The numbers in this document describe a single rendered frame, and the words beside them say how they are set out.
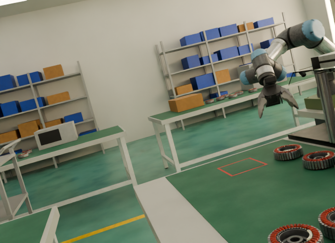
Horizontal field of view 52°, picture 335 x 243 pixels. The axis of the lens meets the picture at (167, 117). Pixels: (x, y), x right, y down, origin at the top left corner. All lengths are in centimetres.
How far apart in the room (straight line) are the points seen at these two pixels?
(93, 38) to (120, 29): 64
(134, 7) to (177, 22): 105
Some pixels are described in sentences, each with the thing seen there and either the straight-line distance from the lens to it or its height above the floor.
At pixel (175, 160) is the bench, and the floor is 27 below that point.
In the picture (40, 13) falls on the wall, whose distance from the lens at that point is 814.
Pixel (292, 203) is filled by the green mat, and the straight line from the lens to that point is 105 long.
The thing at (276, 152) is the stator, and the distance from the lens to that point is 144.
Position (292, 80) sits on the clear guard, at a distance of 167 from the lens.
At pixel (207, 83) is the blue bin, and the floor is 86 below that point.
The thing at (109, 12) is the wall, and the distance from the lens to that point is 812.
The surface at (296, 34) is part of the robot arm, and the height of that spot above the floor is 123.
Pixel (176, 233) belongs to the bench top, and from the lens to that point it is 103.
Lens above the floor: 118
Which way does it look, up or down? 6 degrees down
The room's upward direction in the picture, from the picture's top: 15 degrees counter-clockwise
